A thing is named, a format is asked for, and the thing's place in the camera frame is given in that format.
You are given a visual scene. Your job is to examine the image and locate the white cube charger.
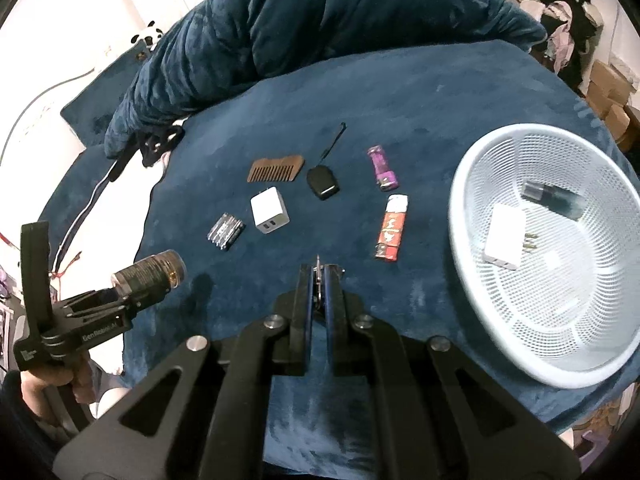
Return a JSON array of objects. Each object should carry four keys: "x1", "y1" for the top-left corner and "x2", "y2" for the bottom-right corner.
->
[{"x1": 250, "y1": 186, "x2": 291, "y2": 236}]

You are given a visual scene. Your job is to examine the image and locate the dark blue plush blanket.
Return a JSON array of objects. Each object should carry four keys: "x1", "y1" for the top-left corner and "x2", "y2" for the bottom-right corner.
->
[{"x1": 37, "y1": 40, "x2": 640, "y2": 466}]

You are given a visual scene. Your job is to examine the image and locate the grey cable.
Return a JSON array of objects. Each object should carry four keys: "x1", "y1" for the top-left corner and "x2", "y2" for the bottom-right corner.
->
[{"x1": 0, "y1": 67, "x2": 97, "y2": 161}]

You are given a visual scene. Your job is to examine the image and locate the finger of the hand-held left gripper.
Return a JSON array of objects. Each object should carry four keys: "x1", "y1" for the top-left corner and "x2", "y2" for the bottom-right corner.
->
[
  {"x1": 62, "y1": 287, "x2": 127, "y2": 312},
  {"x1": 95, "y1": 301, "x2": 143, "y2": 325}
]

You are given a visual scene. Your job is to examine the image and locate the light blue plastic basket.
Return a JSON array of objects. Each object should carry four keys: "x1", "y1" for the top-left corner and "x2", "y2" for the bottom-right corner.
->
[{"x1": 448, "y1": 124, "x2": 640, "y2": 390}]

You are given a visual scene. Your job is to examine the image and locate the black key fob with lanyard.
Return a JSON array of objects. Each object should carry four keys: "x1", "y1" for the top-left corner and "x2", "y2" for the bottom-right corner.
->
[{"x1": 306, "y1": 121, "x2": 348, "y2": 201}]

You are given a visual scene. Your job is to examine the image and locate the red patterned lighter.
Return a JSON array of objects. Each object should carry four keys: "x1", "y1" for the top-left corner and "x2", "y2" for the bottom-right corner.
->
[{"x1": 375, "y1": 195, "x2": 409, "y2": 262}]

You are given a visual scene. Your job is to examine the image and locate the person's left forearm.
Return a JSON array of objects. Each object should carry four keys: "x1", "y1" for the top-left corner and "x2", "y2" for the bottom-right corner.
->
[{"x1": 0, "y1": 372, "x2": 76, "y2": 466}]

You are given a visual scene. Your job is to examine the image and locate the pile of clothes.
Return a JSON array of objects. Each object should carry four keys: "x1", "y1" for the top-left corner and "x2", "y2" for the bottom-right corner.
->
[{"x1": 510, "y1": 0, "x2": 608, "y2": 96}]

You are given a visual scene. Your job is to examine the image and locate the panda plush toy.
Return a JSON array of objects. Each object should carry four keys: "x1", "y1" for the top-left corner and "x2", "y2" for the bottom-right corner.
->
[{"x1": 131, "y1": 21, "x2": 166, "y2": 49}]

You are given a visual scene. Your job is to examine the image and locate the brown wooden comb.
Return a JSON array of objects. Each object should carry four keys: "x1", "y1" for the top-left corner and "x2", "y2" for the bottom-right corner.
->
[{"x1": 247, "y1": 155, "x2": 306, "y2": 184}]

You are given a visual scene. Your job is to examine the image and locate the white power adapter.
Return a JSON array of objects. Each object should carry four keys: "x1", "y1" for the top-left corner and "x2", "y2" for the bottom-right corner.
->
[{"x1": 482, "y1": 204, "x2": 540, "y2": 271}]

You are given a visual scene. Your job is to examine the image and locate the black and white cord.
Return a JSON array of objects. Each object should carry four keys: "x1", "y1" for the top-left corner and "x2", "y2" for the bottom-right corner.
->
[{"x1": 54, "y1": 180, "x2": 110, "y2": 282}]

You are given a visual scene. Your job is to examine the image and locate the dark bottle with amber cap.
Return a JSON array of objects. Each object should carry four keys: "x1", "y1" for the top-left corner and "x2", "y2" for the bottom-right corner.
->
[{"x1": 111, "y1": 250, "x2": 187, "y2": 307}]

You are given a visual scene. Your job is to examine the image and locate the white bed sheet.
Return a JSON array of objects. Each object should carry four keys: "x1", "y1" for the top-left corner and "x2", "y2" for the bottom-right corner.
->
[{"x1": 0, "y1": 20, "x2": 123, "y2": 266}]

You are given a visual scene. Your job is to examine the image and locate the dark blue quilt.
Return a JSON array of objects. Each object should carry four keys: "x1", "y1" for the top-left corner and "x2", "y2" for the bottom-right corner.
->
[{"x1": 104, "y1": 0, "x2": 548, "y2": 161}]

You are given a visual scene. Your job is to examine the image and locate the dark blue pillow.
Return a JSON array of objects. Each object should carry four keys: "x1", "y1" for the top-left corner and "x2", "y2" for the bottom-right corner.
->
[{"x1": 60, "y1": 50, "x2": 151, "y2": 150}]

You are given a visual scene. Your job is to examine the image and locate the small metal nail clipper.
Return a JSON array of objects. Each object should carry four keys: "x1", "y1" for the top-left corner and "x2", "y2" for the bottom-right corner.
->
[{"x1": 312, "y1": 254, "x2": 326, "y2": 311}]

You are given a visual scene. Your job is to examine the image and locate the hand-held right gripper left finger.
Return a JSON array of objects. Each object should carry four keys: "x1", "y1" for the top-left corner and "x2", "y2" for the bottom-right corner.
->
[{"x1": 52, "y1": 264, "x2": 316, "y2": 480}]

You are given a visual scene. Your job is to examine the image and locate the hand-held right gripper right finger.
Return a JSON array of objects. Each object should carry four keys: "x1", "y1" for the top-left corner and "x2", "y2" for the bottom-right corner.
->
[{"x1": 324, "y1": 264, "x2": 582, "y2": 480}]

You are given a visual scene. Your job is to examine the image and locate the purple lighter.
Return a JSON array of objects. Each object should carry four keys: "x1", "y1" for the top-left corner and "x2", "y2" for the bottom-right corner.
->
[{"x1": 367, "y1": 145, "x2": 401, "y2": 192}]

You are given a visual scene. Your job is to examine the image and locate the dark translucent small bottle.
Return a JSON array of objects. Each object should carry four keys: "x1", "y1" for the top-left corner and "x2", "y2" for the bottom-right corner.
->
[{"x1": 521, "y1": 180, "x2": 586, "y2": 222}]

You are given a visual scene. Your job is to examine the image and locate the black battery pack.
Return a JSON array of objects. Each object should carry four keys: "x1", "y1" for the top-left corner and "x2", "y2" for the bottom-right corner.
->
[{"x1": 207, "y1": 212, "x2": 246, "y2": 252}]

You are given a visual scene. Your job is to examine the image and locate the cardboard box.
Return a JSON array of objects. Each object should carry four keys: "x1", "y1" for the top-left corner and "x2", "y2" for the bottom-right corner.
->
[
  {"x1": 586, "y1": 60, "x2": 637, "y2": 107},
  {"x1": 604, "y1": 104, "x2": 640, "y2": 154}
]

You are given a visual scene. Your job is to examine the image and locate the person's left hand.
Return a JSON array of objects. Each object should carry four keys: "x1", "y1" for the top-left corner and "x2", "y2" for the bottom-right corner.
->
[{"x1": 19, "y1": 347, "x2": 97, "y2": 423}]

